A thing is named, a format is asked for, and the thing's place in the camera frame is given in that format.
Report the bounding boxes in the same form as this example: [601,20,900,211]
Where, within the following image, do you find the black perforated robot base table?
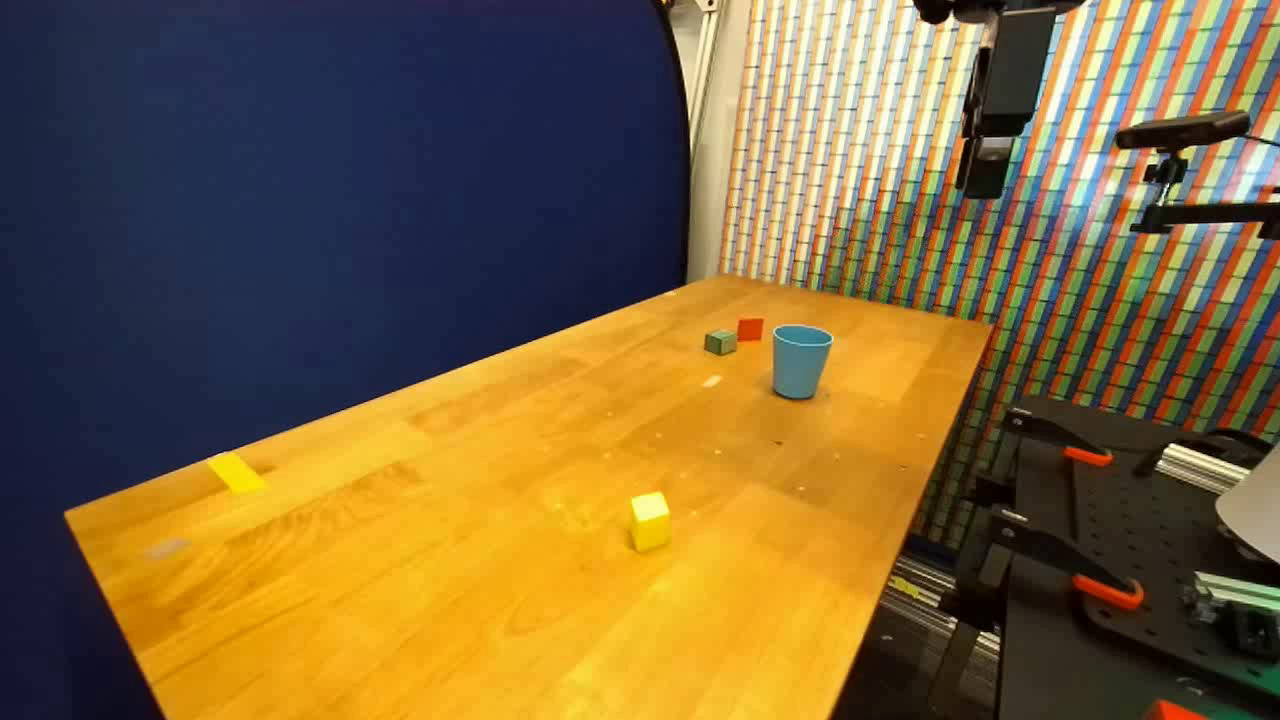
[993,398,1280,720]

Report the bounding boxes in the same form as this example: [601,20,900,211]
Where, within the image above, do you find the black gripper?
[954,10,1059,204]

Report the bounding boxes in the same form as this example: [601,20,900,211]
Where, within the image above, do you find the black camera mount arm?
[1129,150,1280,243]

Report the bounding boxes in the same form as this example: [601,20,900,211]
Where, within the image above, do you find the white backdrop stand pole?
[658,0,753,284]

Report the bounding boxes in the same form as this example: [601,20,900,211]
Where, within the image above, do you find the yellow block far left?
[204,447,273,500]

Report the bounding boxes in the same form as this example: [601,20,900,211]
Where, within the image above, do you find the blue fabric backdrop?
[0,0,697,720]

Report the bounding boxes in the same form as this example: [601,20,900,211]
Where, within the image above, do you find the blue plastic cup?
[766,324,837,404]

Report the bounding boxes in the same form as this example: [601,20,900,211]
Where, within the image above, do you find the yellow wooden block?
[623,489,674,556]

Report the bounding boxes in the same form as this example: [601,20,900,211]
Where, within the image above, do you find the silver aluminium extrusion bar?
[1153,442,1254,497]

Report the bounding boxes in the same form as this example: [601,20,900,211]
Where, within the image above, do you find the black camera on stand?
[1111,107,1254,153]

